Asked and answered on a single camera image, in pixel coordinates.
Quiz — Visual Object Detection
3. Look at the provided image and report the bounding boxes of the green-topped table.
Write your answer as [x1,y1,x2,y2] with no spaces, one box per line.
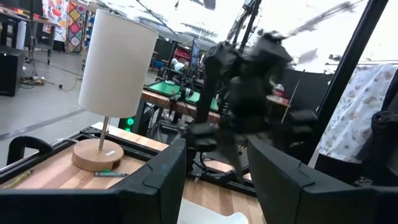
[143,80,220,125]

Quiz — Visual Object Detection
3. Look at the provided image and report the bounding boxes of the floral fabric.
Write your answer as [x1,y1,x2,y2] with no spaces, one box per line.
[317,63,398,163]

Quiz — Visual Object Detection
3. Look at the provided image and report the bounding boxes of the black box with green light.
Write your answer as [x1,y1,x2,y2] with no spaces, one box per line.
[118,99,147,135]

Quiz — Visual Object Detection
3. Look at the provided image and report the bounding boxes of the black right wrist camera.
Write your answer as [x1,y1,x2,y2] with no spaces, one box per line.
[203,42,242,83]

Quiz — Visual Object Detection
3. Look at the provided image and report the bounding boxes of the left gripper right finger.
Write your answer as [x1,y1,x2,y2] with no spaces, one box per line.
[248,138,316,224]

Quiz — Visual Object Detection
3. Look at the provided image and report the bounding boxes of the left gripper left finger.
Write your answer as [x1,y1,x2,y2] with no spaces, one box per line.
[111,138,187,224]

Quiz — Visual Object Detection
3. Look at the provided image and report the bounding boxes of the black rig upright post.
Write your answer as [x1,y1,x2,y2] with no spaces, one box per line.
[310,0,390,164]

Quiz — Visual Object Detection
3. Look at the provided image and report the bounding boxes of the white plastic bin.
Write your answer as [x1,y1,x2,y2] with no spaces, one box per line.
[177,198,249,224]

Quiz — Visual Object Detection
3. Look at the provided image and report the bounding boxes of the black computer tower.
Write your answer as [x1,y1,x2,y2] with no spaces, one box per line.
[0,46,24,97]

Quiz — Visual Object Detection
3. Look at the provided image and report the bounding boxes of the white paper towel roll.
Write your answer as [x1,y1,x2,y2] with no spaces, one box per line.
[72,9,159,173]

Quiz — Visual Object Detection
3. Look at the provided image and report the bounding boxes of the colourful patchwork quilt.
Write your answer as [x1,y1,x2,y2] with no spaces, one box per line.
[42,0,91,54]

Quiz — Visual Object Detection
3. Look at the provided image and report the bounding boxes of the black stand poles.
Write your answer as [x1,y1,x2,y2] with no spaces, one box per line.
[226,0,262,55]

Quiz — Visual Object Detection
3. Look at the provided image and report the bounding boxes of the black table clamp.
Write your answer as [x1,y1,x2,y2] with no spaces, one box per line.
[6,136,53,166]

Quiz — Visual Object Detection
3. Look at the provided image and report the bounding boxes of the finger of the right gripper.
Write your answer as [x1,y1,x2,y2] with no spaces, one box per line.
[217,130,239,172]
[233,130,249,174]

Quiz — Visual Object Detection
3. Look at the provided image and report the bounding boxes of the yellow crayon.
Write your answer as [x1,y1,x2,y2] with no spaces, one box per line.
[2,169,34,189]

